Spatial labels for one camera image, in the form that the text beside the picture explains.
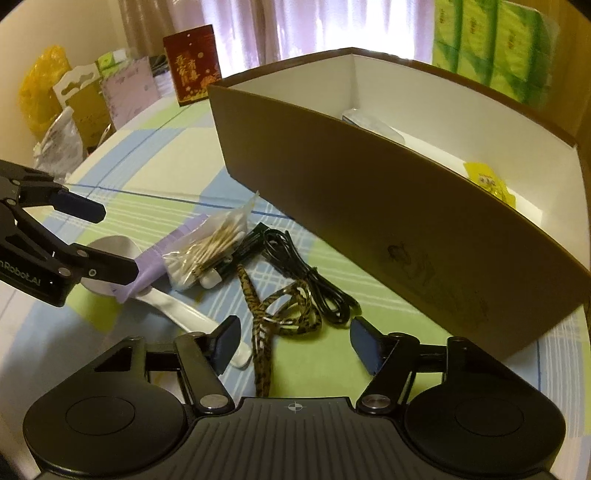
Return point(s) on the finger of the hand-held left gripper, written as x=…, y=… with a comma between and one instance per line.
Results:
x=78, y=207
x=106, y=270

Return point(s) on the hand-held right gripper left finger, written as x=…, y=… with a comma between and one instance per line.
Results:
x=226, y=341

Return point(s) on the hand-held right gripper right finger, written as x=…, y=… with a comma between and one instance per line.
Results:
x=364, y=341

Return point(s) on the purple packet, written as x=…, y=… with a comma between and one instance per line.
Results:
x=152, y=263

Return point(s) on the white ceramic spoon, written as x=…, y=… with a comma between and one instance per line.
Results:
x=180, y=309

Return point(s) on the dark green tube white cap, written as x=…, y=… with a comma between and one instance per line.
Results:
x=231, y=263

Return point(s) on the bag of cotton swabs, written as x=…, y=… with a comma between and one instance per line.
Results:
x=207, y=244

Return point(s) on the brown cardboard box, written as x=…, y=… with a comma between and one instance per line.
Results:
x=369, y=194

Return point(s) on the yellow snack packet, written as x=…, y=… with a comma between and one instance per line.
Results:
x=485, y=177

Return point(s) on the checked cloth desktop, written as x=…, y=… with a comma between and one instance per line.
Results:
x=138, y=194

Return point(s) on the white plastic bag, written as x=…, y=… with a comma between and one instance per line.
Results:
x=60, y=143

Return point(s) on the tan carton with white hanger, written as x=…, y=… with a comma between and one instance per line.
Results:
x=87, y=110

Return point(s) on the yellow plastic bag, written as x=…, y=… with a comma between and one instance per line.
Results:
x=44, y=92

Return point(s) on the purple paper bag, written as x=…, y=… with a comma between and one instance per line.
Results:
x=127, y=92

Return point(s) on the white bucket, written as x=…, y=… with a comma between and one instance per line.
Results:
x=161, y=81

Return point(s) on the small green tissue pack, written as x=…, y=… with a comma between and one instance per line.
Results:
x=111, y=59

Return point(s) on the red gift box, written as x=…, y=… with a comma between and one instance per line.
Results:
x=194, y=64

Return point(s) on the pink lace curtain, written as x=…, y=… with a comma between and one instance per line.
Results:
x=277, y=23

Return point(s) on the stack of green tissue packs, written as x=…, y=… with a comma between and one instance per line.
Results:
x=480, y=41

